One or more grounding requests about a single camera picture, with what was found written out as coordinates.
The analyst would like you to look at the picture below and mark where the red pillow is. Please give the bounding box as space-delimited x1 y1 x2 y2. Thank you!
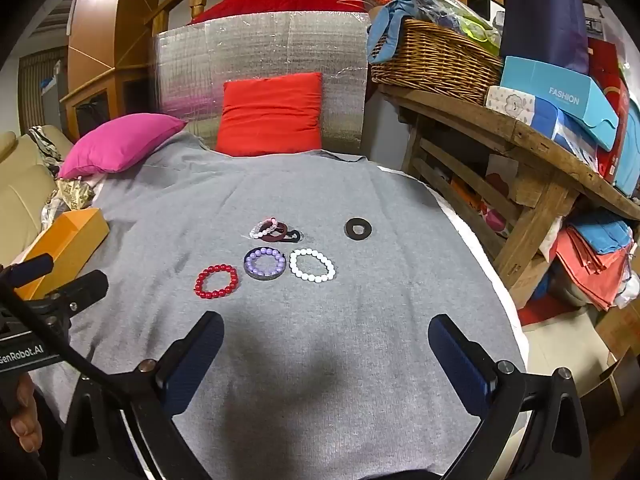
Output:
215 72 324 157

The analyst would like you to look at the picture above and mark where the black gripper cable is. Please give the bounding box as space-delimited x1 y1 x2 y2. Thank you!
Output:
0 272 128 388

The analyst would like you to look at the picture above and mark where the orange cardboard box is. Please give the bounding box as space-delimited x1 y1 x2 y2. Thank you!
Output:
12 208 111 301

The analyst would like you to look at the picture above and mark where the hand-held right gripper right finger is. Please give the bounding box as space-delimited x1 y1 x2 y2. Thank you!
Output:
427 314 592 480

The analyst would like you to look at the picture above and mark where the wooden shelf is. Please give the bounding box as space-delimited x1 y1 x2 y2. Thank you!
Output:
377 82 640 311

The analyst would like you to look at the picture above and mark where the wicker basket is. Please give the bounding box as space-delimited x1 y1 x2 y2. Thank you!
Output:
370 19 504 106

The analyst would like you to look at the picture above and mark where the wooden cabinet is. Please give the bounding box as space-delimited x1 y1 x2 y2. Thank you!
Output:
64 0 168 142

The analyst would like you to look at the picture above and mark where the brown patterned cloth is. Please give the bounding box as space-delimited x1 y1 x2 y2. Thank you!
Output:
42 177 98 211

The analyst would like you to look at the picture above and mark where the pile of folded clothes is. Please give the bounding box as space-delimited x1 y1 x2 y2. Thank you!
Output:
550 209 638 312

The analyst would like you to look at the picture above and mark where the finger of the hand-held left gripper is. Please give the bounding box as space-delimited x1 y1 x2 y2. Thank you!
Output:
44 269 110 320
0 253 55 287

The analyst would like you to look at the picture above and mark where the white patterned tissue box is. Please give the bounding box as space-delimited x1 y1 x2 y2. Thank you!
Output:
485 85 540 127

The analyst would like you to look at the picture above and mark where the red bead bracelet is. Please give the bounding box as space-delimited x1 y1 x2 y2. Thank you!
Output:
194 264 241 302

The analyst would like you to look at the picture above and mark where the red gift bag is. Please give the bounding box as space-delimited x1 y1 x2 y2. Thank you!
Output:
586 37 632 183

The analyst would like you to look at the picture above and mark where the brown cardboard box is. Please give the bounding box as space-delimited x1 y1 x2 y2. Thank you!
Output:
580 300 640 406

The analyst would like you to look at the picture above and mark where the navy fabric bag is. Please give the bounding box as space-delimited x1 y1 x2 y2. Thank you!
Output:
500 0 590 76

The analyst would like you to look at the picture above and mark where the grey blanket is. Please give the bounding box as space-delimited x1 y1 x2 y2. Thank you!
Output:
27 130 526 480

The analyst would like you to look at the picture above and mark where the black ring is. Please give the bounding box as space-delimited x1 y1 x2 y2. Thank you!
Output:
343 217 371 241

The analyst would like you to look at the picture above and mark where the purple bead bracelet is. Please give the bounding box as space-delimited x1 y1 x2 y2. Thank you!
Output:
246 248 286 275

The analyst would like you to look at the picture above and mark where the black and white patterned cloth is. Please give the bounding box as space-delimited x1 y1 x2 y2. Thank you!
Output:
27 125 63 176

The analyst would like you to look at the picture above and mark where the person's left hand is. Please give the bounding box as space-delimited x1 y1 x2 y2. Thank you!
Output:
0 375 43 456

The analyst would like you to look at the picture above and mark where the dark red hair tie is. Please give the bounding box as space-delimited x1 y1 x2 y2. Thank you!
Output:
262 221 292 243

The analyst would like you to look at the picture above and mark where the beige sofa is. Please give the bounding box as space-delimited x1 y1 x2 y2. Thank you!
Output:
0 125 76 267

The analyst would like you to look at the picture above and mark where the blue cloth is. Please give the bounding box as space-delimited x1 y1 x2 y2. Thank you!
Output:
366 0 427 64

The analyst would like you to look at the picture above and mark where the pink pillow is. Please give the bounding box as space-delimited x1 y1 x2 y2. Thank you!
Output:
57 113 187 180

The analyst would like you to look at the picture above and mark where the light blue cardboard box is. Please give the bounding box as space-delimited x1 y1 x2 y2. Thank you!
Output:
500 56 620 152

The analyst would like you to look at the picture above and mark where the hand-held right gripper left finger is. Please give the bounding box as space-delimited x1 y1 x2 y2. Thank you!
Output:
61 310 226 480

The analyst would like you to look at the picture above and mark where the pink and white bead bracelet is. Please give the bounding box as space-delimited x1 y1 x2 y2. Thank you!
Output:
249 217 279 240

